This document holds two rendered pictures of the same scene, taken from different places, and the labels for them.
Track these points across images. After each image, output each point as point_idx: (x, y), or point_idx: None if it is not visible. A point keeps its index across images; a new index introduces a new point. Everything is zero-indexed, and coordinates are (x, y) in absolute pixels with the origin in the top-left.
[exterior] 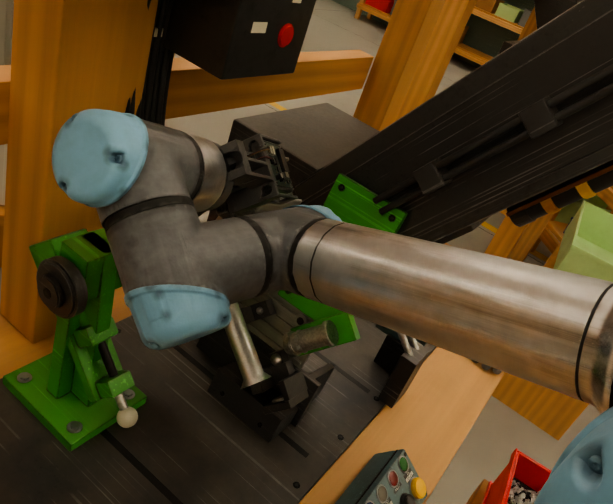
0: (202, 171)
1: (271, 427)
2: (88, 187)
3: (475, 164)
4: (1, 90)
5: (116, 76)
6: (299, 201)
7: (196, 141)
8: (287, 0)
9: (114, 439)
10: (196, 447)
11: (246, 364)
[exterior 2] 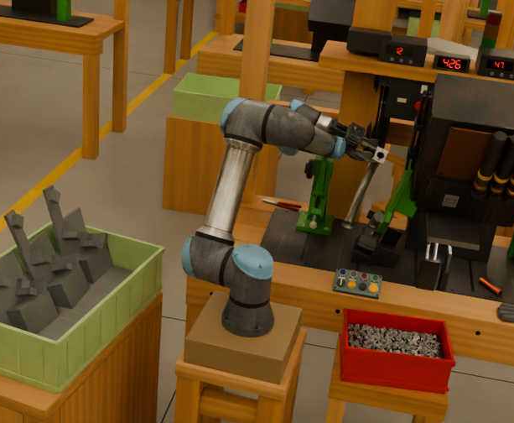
0: (316, 120)
1: (353, 254)
2: None
3: (412, 143)
4: (336, 116)
5: (362, 114)
6: (370, 152)
7: (321, 114)
8: (417, 91)
9: (309, 234)
10: (327, 248)
11: (346, 216)
